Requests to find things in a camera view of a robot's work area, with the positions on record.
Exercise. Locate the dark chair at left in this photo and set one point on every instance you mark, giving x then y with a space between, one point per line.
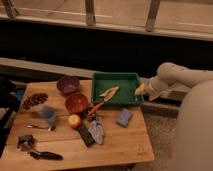
8 101

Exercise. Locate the blue cup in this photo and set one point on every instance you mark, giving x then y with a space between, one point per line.
49 115

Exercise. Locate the wooden table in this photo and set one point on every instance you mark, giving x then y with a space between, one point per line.
121 145

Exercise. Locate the purple bowl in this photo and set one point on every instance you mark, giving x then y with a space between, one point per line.
68 85

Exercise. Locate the black handled tool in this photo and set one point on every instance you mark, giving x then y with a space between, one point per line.
45 155

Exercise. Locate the dark rectangular bar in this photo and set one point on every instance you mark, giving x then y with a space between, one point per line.
85 135

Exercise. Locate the grey blue cloth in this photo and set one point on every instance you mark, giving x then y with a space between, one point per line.
96 130

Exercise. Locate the small dark metal object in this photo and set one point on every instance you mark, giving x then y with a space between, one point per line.
25 142

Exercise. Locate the red-handled spatula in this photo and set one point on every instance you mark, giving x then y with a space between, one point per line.
107 95

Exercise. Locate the blue sponge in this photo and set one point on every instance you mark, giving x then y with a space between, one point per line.
124 118

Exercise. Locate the apple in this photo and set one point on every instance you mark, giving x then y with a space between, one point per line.
74 121

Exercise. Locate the green plastic tray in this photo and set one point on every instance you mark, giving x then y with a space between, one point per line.
123 84

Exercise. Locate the metal spoon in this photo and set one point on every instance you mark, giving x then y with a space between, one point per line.
49 128

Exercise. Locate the red-brown bowl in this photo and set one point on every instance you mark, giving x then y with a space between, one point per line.
76 103

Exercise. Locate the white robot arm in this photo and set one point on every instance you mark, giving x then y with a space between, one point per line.
193 141

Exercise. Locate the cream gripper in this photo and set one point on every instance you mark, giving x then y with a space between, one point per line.
154 87

